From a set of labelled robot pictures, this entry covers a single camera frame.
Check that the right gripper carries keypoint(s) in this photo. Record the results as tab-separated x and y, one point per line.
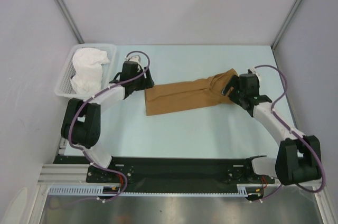
234	83

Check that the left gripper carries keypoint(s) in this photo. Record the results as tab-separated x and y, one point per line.
147	83

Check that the tan tank top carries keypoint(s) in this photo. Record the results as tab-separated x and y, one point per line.
188	95

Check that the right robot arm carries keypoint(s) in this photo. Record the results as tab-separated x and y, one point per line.
299	156

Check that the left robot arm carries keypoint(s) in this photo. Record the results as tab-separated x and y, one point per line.
81	125

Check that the white tank top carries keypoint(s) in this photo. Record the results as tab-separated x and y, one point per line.
87	63

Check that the white plastic basket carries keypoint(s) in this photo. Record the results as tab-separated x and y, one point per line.
64	88

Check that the white cable duct right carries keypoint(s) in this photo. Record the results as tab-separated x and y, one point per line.
251	189

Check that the white cable duct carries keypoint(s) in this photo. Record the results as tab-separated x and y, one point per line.
98	190
251	189

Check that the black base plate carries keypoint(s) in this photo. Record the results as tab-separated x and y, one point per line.
184	187

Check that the left aluminium corner post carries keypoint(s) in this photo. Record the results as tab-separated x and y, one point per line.
69	20

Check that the aluminium corner post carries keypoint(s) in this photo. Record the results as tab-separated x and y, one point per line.
286	23
69	20

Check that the white cable duct left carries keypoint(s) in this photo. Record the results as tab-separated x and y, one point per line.
98	190

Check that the right aluminium corner post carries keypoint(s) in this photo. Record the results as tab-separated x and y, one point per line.
286	23

